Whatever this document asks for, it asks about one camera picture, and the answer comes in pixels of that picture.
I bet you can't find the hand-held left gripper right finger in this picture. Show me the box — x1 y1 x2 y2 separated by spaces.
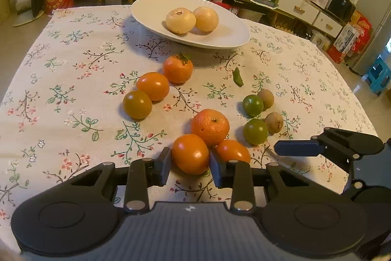
211 146 318 213

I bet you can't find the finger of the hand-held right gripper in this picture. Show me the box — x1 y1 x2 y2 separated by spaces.
274 127 384 160

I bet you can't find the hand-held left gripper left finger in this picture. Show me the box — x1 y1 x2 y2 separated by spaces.
63 146 172 214

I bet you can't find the orange tomato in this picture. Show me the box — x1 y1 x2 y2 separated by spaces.
216 139 251 164
136 72 170 102
171 133 210 175

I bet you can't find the small brown round fruit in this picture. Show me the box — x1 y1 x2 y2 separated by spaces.
257 89 275 110
264 112 284 134

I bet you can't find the large tangerine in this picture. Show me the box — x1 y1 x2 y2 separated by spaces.
191 109 230 147

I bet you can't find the olive green tomato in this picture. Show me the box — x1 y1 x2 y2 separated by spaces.
123 90 152 120

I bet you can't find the tangerine with green leaf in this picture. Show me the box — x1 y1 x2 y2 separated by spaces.
163 53 194 84

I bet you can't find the white oval plate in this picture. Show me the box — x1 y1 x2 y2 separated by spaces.
131 0 251 50

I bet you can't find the green pea pod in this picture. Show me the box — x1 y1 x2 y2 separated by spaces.
232 67 244 87

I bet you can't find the blue plastic stool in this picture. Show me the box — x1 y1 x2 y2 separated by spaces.
362 56 391 96

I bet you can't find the floral tablecloth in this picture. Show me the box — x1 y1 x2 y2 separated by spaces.
0 4 382 261

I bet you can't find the stack of red gift boxes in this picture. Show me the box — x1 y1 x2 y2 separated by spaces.
326 11 374 65

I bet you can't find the low console with white drawers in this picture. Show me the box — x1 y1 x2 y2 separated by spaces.
211 0 347 40

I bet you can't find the pale yellow pear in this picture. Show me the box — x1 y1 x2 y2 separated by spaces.
192 6 219 32
165 8 196 34

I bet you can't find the silver refrigerator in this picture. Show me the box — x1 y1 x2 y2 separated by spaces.
348 0 391 76

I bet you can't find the black microwave oven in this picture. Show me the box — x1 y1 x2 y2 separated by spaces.
324 0 357 22

